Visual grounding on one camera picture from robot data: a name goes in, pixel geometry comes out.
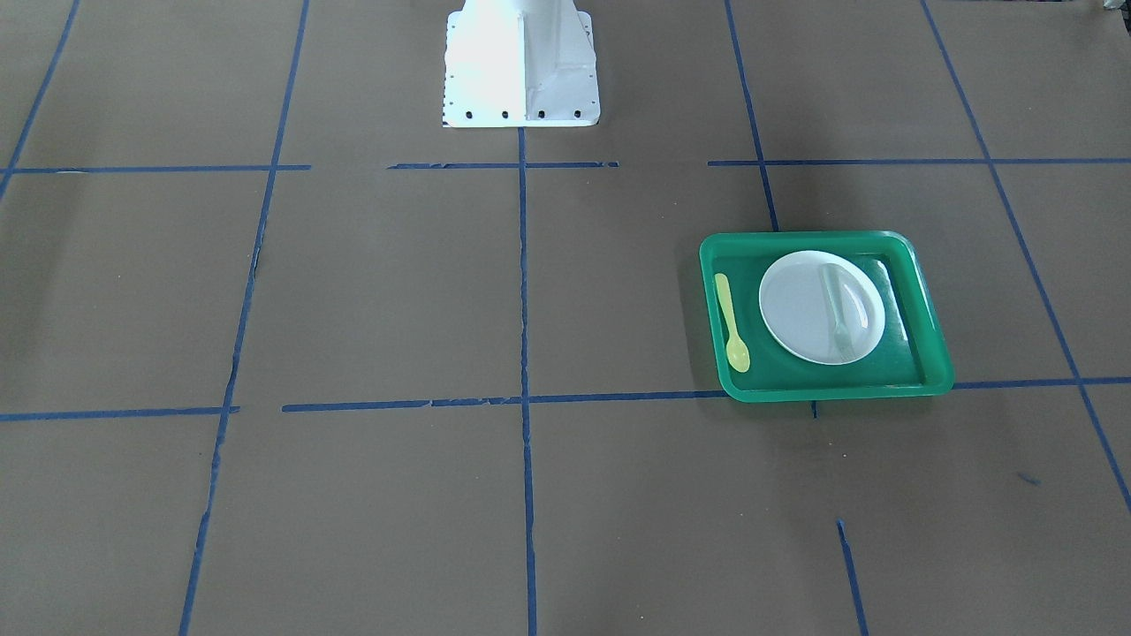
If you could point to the pale green plastic fork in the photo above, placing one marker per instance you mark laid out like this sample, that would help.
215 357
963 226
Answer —
841 339

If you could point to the yellow plastic spoon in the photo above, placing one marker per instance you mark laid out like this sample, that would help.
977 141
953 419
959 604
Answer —
736 350

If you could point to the green plastic tray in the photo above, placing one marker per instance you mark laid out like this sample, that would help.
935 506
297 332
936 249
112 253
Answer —
912 358

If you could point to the white round plate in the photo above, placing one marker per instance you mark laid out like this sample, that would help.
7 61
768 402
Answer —
791 301

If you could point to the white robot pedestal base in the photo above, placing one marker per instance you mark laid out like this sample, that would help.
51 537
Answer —
509 64

